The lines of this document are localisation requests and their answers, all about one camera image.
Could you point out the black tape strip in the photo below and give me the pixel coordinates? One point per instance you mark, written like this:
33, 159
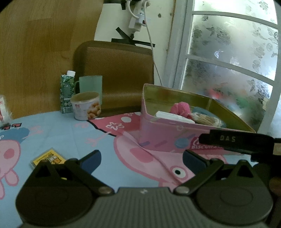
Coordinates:
125, 35
142, 43

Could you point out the yellow card pack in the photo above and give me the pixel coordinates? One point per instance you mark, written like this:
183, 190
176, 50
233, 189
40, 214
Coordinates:
47, 157

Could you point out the paper snack cup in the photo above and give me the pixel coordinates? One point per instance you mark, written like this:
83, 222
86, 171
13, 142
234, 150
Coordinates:
84, 107

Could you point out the frosted patterned window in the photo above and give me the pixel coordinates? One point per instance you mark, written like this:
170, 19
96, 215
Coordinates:
230, 54

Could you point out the white power strip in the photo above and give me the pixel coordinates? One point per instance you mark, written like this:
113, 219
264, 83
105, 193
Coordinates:
138, 19

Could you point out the green drink carton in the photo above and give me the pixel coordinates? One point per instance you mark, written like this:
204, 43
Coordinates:
67, 94

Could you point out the clear plastic packet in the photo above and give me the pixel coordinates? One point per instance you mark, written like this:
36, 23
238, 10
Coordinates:
4, 111

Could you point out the cartoon printed tablecloth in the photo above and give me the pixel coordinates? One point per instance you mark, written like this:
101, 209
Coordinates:
65, 136

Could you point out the white tissue pack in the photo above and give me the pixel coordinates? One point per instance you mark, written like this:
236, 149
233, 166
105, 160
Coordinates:
173, 117

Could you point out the pink biscuit tin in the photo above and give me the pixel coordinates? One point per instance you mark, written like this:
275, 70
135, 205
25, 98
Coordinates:
158, 136

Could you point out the brown chair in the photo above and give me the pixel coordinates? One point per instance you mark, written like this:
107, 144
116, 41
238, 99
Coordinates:
120, 76

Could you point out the cotton swab pack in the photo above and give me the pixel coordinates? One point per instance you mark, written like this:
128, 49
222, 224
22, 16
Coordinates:
206, 120

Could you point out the blue face mask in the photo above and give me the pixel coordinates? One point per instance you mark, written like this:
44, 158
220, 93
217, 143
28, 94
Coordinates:
204, 110

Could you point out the green plastic cup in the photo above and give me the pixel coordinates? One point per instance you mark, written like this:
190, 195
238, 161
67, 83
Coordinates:
91, 84

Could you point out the wooden panel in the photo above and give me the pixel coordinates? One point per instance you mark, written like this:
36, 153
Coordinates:
44, 54

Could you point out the pink fluffy scrunchie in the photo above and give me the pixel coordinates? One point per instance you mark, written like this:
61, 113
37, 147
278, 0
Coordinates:
181, 109

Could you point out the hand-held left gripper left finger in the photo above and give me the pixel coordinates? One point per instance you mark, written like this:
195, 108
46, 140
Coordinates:
92, 161

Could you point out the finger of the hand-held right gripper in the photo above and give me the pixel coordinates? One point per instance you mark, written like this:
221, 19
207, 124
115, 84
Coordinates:
241, 142

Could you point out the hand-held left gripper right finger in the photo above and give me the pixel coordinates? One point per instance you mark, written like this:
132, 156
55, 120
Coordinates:
191, 161

